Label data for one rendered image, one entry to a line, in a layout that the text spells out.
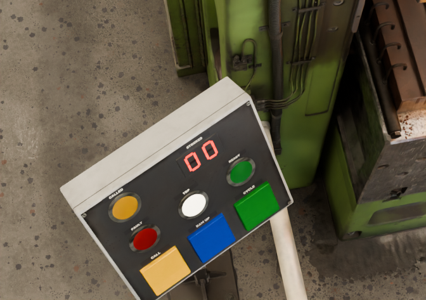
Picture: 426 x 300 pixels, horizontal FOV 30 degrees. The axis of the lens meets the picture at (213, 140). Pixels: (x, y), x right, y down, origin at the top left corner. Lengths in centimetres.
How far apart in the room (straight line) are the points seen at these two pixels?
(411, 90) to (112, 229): 64
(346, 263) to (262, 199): 106
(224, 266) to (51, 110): 77
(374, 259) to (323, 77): 88
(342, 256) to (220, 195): 112
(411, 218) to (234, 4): 118
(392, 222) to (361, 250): 16
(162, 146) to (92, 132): 133
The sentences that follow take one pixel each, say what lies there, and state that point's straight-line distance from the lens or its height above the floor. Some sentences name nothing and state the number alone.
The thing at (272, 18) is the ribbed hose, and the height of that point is 118.
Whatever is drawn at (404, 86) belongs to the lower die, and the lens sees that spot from 158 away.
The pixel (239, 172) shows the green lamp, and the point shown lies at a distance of 137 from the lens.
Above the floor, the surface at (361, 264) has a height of 0.
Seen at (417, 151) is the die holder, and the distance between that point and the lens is 170.
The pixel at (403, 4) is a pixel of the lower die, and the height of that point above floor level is 99.
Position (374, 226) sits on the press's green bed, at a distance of 235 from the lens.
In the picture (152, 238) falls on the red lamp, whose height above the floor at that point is 108.
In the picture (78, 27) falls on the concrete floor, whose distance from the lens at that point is 278.
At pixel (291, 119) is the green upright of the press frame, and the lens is 192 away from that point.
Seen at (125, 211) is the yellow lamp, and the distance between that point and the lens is 130.
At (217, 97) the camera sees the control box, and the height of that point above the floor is 118.
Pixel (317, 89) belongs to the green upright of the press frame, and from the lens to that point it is 179.
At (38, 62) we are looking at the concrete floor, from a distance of 275.
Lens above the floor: 240
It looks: 70 degrees down
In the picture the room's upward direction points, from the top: 7 degrees counter-clockwise
